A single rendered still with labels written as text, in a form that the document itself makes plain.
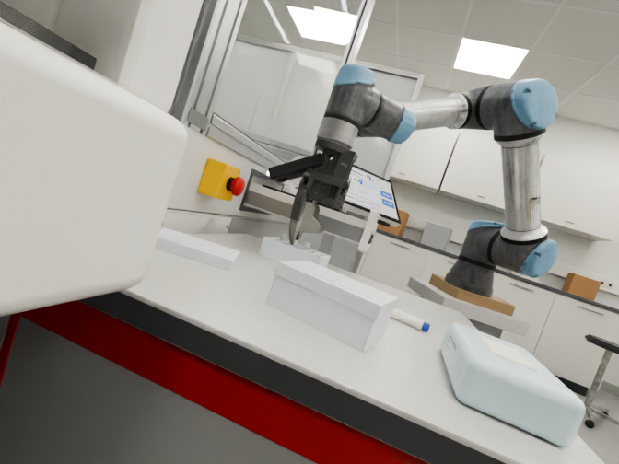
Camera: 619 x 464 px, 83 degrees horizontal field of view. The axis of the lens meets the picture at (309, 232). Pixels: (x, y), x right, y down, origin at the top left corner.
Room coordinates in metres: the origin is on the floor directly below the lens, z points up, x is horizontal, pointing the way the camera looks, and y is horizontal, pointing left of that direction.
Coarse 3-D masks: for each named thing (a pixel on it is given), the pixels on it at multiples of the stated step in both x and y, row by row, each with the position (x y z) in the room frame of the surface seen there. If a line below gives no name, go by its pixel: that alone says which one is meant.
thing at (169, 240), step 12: (168, 228) 0.56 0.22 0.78; (168, 240) 0.48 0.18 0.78; (180, 240) 0.49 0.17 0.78; (192, 240) 0.52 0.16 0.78; (204, 240) 0.56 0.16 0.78; (180, 252) 0.48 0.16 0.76; (192, 252) 0.48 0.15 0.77; (204, 252) 0.48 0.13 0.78; (216, 252) 0.50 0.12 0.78; (228, 252) 0.53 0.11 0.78; (240, 252) 0.57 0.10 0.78; (216, 264) 0.48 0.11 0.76; (228, 264) 0.48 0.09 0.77
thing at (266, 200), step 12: (252, 192) 0.92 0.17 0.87; (264, 192) 0.91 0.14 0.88; (276, 192) 0.91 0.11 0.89; (252, 204) 0.91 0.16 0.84; (264, 204) 0.91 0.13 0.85; (276, 204) 0.90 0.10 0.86; (288, 204) 0.89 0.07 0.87; (288, 216) 0.89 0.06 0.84; (324, 216) 0.87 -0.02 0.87; (336, 216) 0.87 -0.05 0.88; (348, 216) 0.87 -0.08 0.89; (336, 228) 0.87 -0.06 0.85; (348, 228) 0.86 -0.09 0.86; (360, 228) 0.85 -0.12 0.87; (348, 240) 0.86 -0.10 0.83
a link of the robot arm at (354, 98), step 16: (352, 64) 0.67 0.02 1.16; (336, 80) 0.69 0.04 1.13; (352, 80) 0.67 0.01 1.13; (368, 80) 0.68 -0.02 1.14; (336, 96) 0.68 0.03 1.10; (352, 96) 0.67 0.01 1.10; (368, 96) 0.68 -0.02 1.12; (336, 112) 0.67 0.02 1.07; (352, 112) 0.67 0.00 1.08; (368, 112) 0.69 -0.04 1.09
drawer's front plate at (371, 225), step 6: (372, 210) 0.84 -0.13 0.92; (378, 210) 0.84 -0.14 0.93; (372, 216) 0.83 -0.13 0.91; (378, 216) 0.92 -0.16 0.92; (372, 222) 0.83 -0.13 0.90; (366, 228) 0.84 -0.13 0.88; (372, 228) 0.84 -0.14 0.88; (366, 234) 0.83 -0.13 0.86; (372, 234) 0.96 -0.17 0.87; (360, 240) 0.84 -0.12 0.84; (366, 240) 0.83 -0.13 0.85; (360, 246) 0.84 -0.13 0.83; (366, 246) 0.83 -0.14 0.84
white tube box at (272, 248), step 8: (264, 240) 0.69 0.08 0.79; (272, 240) 0.68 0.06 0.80; (280, 240) 0.74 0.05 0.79; (288, 240) 0.76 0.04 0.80; (264, 248) 0.69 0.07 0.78; (272, 248) 0.68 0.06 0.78; (280, 248) 0.68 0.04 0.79; (288, 248) 0.67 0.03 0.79; (296, 248) 0.70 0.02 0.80; (264, 256) 0.69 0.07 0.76; (272, 256) 0.68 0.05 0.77; (280, 256) 0.68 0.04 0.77; (288, 256) 0.67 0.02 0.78; (296, 256) 0.67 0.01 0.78; (304, 256) 0.67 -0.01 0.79; (312, 256) 0.66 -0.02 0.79; (320, 256) 0.70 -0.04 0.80; (328, 256) 0.72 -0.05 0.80; (320, 264) 0.67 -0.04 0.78
